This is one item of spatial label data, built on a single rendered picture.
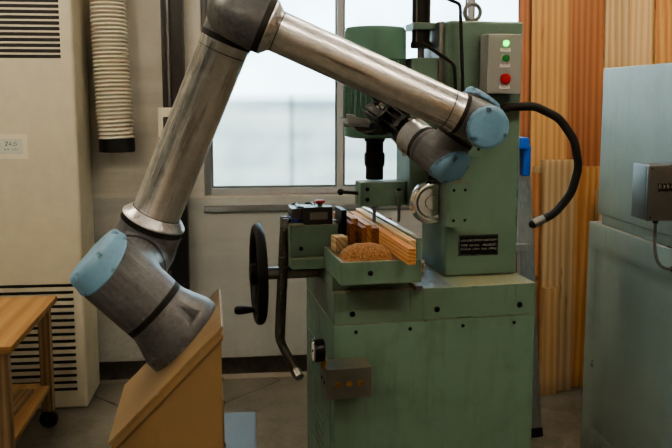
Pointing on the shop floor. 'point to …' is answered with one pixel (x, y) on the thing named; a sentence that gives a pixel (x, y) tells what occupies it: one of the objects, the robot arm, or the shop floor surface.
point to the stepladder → (528, 261)
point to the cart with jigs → (12, 326)
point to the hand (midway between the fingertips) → (361, 99)
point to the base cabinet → (426, 383)
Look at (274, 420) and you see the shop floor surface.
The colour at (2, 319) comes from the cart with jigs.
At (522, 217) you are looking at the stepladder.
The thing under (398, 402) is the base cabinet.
